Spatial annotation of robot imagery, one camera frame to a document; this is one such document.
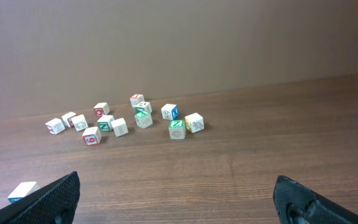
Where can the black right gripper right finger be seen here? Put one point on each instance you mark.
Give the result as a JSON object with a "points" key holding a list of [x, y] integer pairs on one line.
{"points": [[296, 203]]}

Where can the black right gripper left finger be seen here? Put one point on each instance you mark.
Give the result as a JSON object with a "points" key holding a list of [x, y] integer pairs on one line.
{"points": [[54, 203]]}

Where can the blue-sided white block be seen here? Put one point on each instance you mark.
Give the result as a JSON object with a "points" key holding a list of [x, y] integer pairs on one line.
{"points": [[22, 190]]}

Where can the plain number one block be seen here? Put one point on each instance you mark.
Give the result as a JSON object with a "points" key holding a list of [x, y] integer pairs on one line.
{"points": [[119, 127]]}

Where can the green letter block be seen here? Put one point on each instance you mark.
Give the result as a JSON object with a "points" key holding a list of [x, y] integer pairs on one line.
{"points": [[143, 119]]}

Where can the red Z white block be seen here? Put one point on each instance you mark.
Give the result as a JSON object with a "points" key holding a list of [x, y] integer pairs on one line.
{"points": [[55, 126]]}

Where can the red animal sketch block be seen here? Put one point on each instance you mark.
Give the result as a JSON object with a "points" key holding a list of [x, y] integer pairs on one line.
{"points": [[79, 122]]}

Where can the red-edged white block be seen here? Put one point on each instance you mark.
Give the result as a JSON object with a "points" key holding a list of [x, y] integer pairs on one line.
{"points": [[67, 119]]}

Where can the green N block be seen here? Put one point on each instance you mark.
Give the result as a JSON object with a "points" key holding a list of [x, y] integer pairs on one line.
{"points": [[104, 123]]}

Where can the red Q block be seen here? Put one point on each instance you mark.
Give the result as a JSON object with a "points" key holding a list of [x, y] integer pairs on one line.
{"points": [[101, 109]]}

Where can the green ladybug block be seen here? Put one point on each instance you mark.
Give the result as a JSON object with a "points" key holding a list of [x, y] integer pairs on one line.
{"points": [[143, 106]]}

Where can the yellow turtle block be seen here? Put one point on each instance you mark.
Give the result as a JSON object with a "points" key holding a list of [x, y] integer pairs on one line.
{"points": [[194, 122]]}

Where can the red X block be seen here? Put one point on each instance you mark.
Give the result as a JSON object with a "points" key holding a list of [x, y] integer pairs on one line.
{"points": [[136, 99]]}

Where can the green Z block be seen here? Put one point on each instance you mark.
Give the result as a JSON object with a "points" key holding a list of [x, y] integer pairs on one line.
{"points": [[177, 129]]}

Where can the blue K block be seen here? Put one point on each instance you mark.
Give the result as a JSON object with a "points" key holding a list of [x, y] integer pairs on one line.
{"points": [[169, 112]]}

